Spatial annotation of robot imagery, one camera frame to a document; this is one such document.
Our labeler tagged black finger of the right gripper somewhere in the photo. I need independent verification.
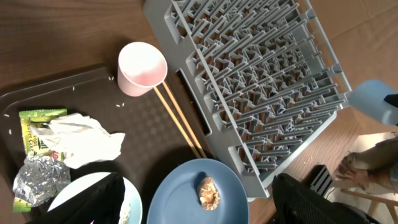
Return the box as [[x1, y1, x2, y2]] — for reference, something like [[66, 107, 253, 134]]
[[384, 94, 398, 108]]

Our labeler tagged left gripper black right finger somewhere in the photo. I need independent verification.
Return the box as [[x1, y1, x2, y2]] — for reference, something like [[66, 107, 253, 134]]
[[272, 173, 380, 224]]

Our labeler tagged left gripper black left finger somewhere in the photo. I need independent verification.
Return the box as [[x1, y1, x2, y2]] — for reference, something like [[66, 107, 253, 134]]
[[27, 172, 125, 224]]

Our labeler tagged light blue cup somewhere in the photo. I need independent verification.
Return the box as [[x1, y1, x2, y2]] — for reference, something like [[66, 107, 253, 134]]
[[348, 80, 397, 126]]

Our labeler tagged white tissue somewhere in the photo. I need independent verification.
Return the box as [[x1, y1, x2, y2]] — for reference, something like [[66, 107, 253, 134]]
[[30, 113, 125, 169]]

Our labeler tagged aluminium foil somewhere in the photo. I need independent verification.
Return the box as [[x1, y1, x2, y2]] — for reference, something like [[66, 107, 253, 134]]
[[12, 156, 71, 213]]

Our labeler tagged green snack wrapper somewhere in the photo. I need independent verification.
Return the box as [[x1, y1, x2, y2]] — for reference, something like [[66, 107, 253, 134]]
[[12, 108, 68, 213]]

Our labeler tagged pink cup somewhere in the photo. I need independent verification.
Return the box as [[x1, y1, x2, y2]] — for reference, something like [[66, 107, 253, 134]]
[[117, 42, 168, 96]]

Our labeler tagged grey dishwasher rack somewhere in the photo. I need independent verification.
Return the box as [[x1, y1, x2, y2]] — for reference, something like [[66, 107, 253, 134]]
[[143, 0, 351, 198]]

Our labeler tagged light blue rice bowl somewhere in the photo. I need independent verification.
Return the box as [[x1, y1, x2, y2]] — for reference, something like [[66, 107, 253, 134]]
[[48, 172, 143, 224]]

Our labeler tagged blue plate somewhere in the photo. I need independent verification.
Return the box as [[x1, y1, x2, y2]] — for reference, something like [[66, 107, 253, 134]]
[[146, 159, 249, 224]]

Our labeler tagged dark brown tray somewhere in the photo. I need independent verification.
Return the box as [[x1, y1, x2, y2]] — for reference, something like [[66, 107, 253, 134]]
[[1, 68, 195, 213]]

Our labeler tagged brown food scrap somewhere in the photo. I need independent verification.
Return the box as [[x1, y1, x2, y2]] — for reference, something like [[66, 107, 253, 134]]
[[197, 176, 220, 210]]

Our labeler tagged wooden chopstick left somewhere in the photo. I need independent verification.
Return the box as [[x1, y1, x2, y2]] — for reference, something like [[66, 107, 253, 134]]
[[154, 87, 201, 158]]

